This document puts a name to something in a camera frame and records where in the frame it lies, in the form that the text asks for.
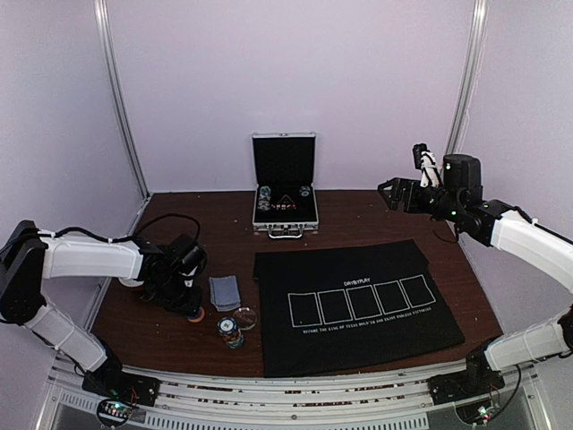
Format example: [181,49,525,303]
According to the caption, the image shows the stack of poker chips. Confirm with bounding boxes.
[218,317,244,349]

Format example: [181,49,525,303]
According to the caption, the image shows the chips in case right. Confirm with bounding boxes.
[299,185,312,198]

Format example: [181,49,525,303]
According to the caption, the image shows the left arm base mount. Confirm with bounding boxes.
[81,372,160,427]

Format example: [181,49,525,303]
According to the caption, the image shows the aluminium frame post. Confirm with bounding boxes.
[445,0,490,154]
[92,0,150,201]

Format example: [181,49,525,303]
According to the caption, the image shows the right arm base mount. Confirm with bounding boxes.
[428,371,505,427]

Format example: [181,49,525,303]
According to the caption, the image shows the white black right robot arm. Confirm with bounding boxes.
[377,144,572,396]

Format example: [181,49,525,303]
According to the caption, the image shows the orange big blind button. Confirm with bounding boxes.
[187,306,205,323]

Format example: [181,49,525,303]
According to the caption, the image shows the aluminium poker case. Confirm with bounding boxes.
[252,132,320,240]

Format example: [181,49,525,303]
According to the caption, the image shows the grey playing card deck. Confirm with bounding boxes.
[209,275,241,312]

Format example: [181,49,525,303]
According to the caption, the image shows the left aluminium frame post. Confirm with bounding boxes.
[92,0,150,201]

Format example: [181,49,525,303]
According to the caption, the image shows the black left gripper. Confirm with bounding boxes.
[150,273,203,316]

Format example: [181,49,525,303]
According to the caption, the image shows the aluminium frame rail front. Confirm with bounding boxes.
[47,353,538,430]

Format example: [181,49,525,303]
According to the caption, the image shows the chips row in case left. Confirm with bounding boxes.
[257,185,272,211]

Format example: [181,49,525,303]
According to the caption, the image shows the black poker table mat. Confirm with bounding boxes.
[253,240,465,378]

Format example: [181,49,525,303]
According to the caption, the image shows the right aluminium frame post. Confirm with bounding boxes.
[445,0,490,154]

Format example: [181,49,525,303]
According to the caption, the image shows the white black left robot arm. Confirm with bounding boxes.
[1,220,207,398]

